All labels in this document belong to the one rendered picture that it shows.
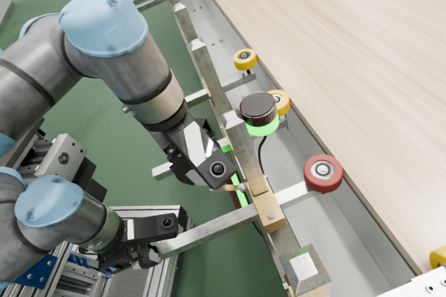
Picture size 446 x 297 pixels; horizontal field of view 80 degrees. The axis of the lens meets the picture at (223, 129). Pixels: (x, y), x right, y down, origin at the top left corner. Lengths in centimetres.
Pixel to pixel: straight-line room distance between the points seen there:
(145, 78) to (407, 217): 50
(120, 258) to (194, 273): 101
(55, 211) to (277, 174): 69
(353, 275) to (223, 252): 85
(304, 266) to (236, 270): 124
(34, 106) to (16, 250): 22
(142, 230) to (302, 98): 51
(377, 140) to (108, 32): 57
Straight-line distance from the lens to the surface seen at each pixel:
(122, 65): 30
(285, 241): 77
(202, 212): 167
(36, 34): 39
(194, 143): 38
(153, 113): 34
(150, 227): 57
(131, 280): 149
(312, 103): 74
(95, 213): 49
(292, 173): 94
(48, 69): 36
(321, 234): 86
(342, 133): 68
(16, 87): 35
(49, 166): 84
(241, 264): 151
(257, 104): 44
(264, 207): 62
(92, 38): 29
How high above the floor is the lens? 144
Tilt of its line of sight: 47 degrees down
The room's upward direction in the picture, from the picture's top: 24 degrees counter-clockwise
